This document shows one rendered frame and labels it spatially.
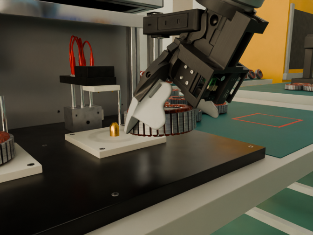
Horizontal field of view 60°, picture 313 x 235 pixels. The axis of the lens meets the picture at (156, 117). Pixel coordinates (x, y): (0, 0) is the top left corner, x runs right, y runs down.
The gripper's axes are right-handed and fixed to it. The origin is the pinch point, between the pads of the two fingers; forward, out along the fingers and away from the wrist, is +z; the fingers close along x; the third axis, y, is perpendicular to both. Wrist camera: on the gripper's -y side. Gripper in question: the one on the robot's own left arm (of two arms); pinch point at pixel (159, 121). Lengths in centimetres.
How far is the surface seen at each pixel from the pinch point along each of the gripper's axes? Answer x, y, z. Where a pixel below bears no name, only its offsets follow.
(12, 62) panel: -11.4, -39.1, 11.9
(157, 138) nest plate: 5.8, -3.6, 8.3
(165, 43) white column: 274, -286, 119
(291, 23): 330, -144, 16
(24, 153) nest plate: -16.6, -9.7, 11.8
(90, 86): -2.3, -18.5, 5.5
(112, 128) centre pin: -0.1, -10.3, 10.3
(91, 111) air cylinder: 1.7, -22.1, 15.2
